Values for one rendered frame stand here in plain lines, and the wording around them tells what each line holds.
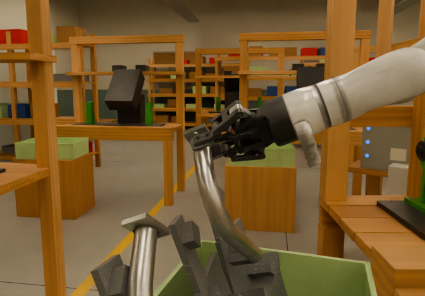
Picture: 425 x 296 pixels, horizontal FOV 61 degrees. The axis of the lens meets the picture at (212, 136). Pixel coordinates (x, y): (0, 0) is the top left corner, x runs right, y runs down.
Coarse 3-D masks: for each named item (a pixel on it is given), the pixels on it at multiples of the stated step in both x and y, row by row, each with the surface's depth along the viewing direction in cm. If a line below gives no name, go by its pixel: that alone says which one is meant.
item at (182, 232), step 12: (180, 216) 60; (180, 228) 58; (192, 228) 57; (180, 240) 56; (192, 240) 56; (180, 252) 57; (192, 252) 59; (192, 264) 57; (216, 264) 68; (192, 276) 57; (204, 276) 61; (216, 276) 66; (192, 288) 57; (204, 288) 59; (228, 288) 70
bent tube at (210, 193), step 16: (192, 128) 59; (208, 160) 56; (208, 176) 55; (208, 192) 54; (208, 208) 54; (224, 208) 54; (224, 224) 54; (224, 240) 57; (240, 240) 58; (256, 256) 67
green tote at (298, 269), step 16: (208, 240) 95; (208, 256) 95; (288, 256) 88; (304, 256) 87; (320, 256) 86; (176, 272) 79; (288, 272) 88; (304, 272) 87; (320, 272) 86; (336, 272) 85; (352, 272) 84; (368, 272) 79; (160, 288) 72; (176, 288) 79; (288, 288) 89; (304, 288) 88; (320, 288) 87; (336, 288) 85; (352, 288) 84; (368, 288) 74
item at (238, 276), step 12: (240, 228) 86; (216, 240) 75; (228, 252) 77; (228, 264) 75; (228, 276) 74; (240, 276) 79; (264, 276) 85; (276, 276) 84; (240, 288) 78; (252, 288) 81; (276, 288) 82
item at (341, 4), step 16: (336, 0) 141; (352, 0) 141; (336, 16) 142; (352, 16) 142; (336, 32) 143; (352, 32) 143; (336, 48) 144; (352, 48) 144; (336, 64) 145; (352, 64) 145; (416, 112) 153; (336, 128) 148; (416, 128) 153; (336, 144) 149; (416, 144) 153; (336, 160) 150; (416, 160) 153; (320, 176) 159; (336, 176) 151; (416, 176) 153; (320, 192) 159; (336, 192) 152; (416, 192) 153
